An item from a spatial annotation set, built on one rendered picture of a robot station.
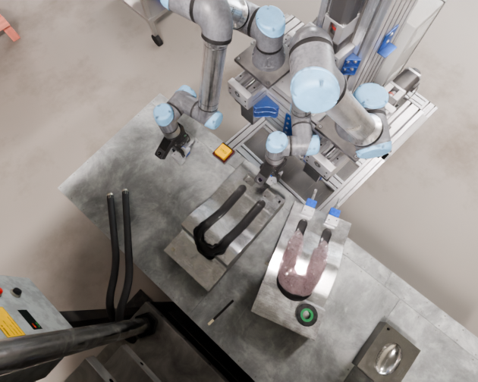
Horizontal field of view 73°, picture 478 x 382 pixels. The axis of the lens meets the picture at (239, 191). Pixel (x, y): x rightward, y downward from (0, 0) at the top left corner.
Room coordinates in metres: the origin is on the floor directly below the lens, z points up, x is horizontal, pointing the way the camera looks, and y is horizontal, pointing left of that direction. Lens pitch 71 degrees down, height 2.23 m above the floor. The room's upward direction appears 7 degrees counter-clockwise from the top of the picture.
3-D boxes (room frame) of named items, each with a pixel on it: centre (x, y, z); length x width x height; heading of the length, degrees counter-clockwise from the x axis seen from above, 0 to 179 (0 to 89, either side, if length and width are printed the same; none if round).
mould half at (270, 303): (0.11, -0.23, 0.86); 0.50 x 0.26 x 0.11; 150
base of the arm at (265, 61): (1.03, -0.20, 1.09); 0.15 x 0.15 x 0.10
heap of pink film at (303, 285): (0.12, -0.22, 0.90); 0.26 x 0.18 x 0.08; 150
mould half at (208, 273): (0.32, 0.08, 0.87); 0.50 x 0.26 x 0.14; 133
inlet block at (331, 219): (0.33, -0.40, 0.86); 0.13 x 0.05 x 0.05; 150
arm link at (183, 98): (0.77, 0.17, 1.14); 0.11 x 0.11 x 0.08; 49
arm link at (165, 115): (0.71, 0.25, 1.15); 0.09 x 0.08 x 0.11; 139
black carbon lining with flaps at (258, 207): (0.32, 0.06, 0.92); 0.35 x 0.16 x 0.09; 133
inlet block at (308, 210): (0.38, -0.31, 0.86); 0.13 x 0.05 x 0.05; 150
